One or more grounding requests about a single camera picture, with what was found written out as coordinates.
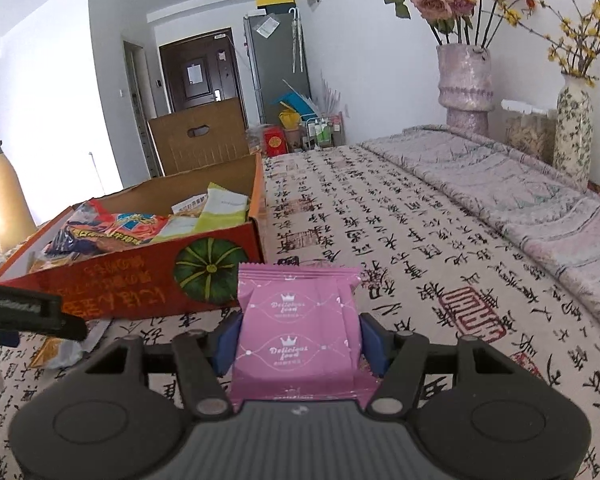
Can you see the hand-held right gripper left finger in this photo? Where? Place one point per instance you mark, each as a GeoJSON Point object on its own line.
{"type": "Point", "coordinates": [225, 346]}

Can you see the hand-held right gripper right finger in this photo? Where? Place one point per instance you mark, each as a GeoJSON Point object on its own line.
{"type": "Point", "coordinates": [372, 346]}

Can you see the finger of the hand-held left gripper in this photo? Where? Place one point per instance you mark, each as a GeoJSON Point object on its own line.
{"type": "Point", "coordinates": [75, 327]}

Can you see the pink snack packet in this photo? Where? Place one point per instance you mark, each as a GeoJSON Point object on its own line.
{"type": "Point", "coordinates": [295, 340]}

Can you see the orange cardboard box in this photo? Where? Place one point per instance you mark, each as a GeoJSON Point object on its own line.
{"type": "Point", "coordinates": [130, 280]}

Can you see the orange white snack packet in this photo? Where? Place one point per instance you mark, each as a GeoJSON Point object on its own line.
{"type": "Point", "coordinates": [55, 352]}

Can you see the red blue snack packet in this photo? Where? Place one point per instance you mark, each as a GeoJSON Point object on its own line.
{"type": "Point", "coordinates": [115, 232]}

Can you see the yellow thermos jug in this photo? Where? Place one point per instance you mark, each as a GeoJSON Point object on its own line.
{"type": "Point", "coordinates": [5, 200]}

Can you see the green white snack packet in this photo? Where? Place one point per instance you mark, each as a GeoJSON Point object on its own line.
{"type": "Point", "coordinates": [222, 210]}

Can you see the pink grey folded blanket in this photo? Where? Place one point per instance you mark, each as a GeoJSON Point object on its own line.
{"type": "Point", "coordinates": [505, 190]}

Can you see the red gift box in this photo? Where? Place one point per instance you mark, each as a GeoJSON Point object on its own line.
{"type": "Point", "coordinates": [275, 141]}

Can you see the yellow bag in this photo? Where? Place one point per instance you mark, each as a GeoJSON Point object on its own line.
{"type": "Point", "coordinates": [289, 120]}

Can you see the pale dried reeds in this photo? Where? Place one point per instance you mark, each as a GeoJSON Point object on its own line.
{"type": "Point", "coordinates": [331, 95]}

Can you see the blue folder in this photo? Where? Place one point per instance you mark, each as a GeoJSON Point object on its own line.
{"type": "Point", "coordinates": [292, 100]}

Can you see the clear plastic jar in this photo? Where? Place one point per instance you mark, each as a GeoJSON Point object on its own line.
{"type": "Point", "coordinates": [527, 135]}

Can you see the dark brown door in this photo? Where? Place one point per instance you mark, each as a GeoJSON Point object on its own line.
{"type": "Point", "coordinates": [175, 85]}

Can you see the white paper on door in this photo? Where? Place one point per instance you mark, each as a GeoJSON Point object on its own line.
{"type": "Point", "coordinates": [193, 73]}

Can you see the grey refrigerator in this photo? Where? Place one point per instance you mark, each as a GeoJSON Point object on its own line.
{"type": "Point", "coordinates": [275, 75]}

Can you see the pink textured vase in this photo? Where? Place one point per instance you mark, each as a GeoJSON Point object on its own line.
{"type": "Point", "coordinates": [465, 85]}

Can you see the floral ceramic vase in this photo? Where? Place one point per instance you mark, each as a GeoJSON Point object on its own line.
{"type": "Point", "coordinates": [574, 130]}

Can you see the white folded umbrella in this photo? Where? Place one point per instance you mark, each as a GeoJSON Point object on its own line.
{"type": "Point", "coordinates": [296, 35]}

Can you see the clear document pouch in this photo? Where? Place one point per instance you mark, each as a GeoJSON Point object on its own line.
{"type": "Point", "coordinates": [269, 26]}

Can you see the yellow and black box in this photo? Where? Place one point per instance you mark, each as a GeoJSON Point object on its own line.
{"type": "Point", "coordinates": [275, 1]}

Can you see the dried pink rose bouquet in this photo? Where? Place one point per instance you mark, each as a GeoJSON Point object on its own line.
{"type": "Point", "coordinates": [432, 2]}

